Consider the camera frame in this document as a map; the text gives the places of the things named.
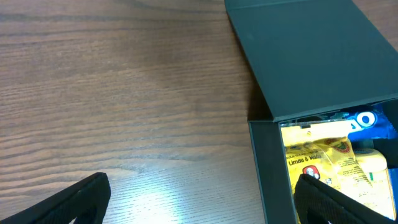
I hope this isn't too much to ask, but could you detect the blue Oreo cookie pack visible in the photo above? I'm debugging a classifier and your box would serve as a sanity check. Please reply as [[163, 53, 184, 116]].
[[326, 105, 397, 141]]

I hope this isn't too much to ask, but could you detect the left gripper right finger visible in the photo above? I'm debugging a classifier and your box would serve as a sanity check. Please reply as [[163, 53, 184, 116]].
[[294, 174, 395, 224]]

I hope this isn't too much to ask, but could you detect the yellow plastic jar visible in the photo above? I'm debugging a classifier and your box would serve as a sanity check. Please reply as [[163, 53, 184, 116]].
[[354, 148, 397, 220]]

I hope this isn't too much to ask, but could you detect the small blue Eclipse pack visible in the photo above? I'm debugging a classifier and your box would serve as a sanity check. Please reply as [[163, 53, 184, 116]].
[[388, 168, 398, 212]]

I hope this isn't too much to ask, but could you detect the black gift box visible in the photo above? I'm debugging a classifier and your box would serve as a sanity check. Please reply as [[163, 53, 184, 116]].
[[225, 0, 397, 223]]

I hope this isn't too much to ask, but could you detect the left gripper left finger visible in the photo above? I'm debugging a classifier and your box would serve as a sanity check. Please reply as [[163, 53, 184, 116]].
[[1, 172, 111, 224]]

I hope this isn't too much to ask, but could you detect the yellow snack bag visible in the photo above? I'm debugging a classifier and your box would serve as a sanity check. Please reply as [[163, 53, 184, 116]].
[[280, 121, 372, 206]]

